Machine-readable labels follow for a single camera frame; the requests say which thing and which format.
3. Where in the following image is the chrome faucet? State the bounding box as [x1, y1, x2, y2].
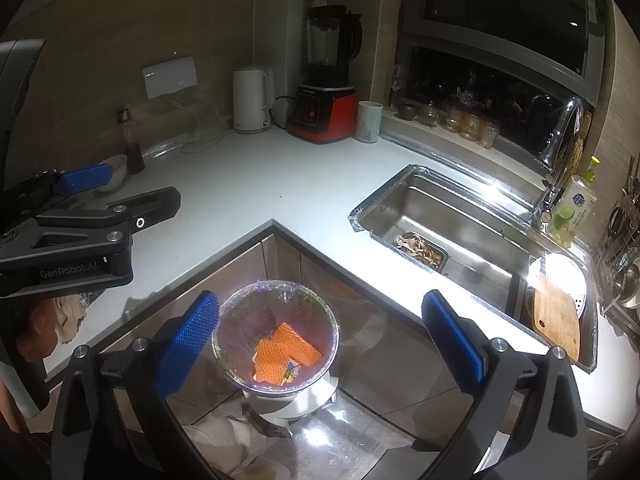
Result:
[531, 95, 586, 226]

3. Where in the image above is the metal dish rack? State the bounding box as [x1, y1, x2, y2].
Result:
[592, 160, 640, 336]

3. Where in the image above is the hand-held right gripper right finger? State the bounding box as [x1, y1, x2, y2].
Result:
[415, 289, 593, 480]

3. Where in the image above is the stainless steel sink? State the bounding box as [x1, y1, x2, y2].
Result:
[348, 162, 601, 373]

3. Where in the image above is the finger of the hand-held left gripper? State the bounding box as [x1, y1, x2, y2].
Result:
[0, 164, 113, 233]
[30, 186, 182, 263]

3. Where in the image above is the wine glass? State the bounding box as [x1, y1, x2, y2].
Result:
[390, 64, 405, 108]

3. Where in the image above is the orange foam fruit net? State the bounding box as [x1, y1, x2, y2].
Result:
[272, 322, 323, 367]
[254, 339, 293, 386]

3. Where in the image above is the dish soap bottle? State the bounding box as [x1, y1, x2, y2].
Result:
[546, 156, 600, 248]

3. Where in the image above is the red and black blender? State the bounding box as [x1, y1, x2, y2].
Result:
[286, 5, 363, 145]

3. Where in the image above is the woven straw brush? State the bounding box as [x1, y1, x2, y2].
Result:
[570, 110, 593, 176]

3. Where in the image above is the white bowl with flower print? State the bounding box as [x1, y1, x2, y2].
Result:
[97, 155, 128, 193]

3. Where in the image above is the white mesh cloth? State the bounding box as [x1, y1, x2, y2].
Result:
[54, 294, 89, 343]

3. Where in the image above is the trash bin with purple bag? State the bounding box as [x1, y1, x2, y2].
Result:
[211, 280, 341, 428]

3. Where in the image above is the grey window frame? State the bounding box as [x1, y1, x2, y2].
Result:
[397, 0, 608, 111]

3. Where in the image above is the wooden cutting board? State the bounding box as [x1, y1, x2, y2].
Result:
[531, 272, 582, 363]

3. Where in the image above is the person's left hand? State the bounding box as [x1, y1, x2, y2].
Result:
[14, 300, 58, 361]

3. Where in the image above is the white wall socket cover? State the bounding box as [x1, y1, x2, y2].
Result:
[141, 56, 197, 100]

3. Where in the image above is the blue and white milk carton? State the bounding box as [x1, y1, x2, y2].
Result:
[280, 359, 303, 386]

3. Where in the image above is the clear plastic bag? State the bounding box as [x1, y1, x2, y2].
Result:
[142, 110, 233, 161]

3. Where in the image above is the steel colander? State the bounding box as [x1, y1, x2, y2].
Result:
[527, 252, 587, 311]

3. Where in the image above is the glass bottle with dark sauce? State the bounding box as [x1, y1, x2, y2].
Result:
[117, 108, 146, 175]

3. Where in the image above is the white electric kettle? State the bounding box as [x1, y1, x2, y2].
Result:
[232, 66, 275, 135]

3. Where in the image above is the sink strainer basket with scraps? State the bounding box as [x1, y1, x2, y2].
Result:
[394, 231, 448, 276]

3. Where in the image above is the black power cable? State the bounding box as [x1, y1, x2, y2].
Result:
[272, 95, 293, 131]

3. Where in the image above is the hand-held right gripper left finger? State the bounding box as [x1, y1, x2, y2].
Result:
[50, 290, 236, 480]

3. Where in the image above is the white power cable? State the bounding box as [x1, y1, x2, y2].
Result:
[170, 97, 236, 155]

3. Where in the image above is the white cup with flower print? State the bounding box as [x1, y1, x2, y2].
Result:
[355, 101, 383, 143]

